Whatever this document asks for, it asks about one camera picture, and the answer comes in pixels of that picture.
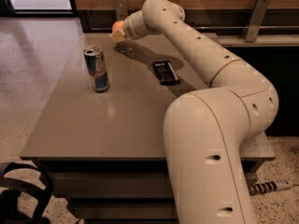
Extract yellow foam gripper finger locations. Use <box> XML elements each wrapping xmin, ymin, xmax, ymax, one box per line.
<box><xmin>110</xmin><ymin>30</ymin><xmax>127</xmax><ymax>43</ymax></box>

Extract left metal wall bracket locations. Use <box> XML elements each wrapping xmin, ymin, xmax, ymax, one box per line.
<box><xmin>114</xmin><ymin>0</ymin><xmax>128</xmax><ymax>21</ymax></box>

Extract blue silver drink can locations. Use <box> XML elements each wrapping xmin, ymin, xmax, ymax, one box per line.
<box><xmin>83</xmin><ymin>45</ymin><xmax>110</xmax><ymax>93</ymax></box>

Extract metal wall bracket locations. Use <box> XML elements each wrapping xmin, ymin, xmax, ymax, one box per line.
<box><xmin>114</xmin><ymin>0</ymin><xmax>128</xmax><ymax>21</ymax></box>
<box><xmin>241</xmin><ymin>0</ymin><xmax>271</xmax><ymax>43</ymax></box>

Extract grey low shelf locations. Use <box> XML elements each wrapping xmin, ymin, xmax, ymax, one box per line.
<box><xmin>214</xmin><ymin>34</ymin><xmax>299</xmax><ymax>49</ymax></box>

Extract right metal wall bracket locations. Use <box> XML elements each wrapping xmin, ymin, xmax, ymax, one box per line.
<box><xmin>241</xmin><ymin>0</ymin><xmax>271</xmax><ymax>43</ymax></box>

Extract black snack bar packet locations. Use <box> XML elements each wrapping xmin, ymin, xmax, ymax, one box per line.
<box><xmin>152</xmin><ymin>61</ymin><xmax>180</xmax><ymax>86</ymax></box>

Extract orange fruit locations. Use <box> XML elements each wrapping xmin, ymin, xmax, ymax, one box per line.
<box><xmin>112</xmin><ymin>21</ymin><xmax>123</xmax><ymax>33</ymax></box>

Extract grey drawer cabinet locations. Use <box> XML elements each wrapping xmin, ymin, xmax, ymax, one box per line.
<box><xmin>19</xmin><ymin>32</ymin><xmax>277</xmax><ymax>224</ymax></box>

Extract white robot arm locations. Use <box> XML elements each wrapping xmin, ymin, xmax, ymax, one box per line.
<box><xmin>111</xmin><ymin>0</ymin><xmax>278</xmax><ymax>224</ymax></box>

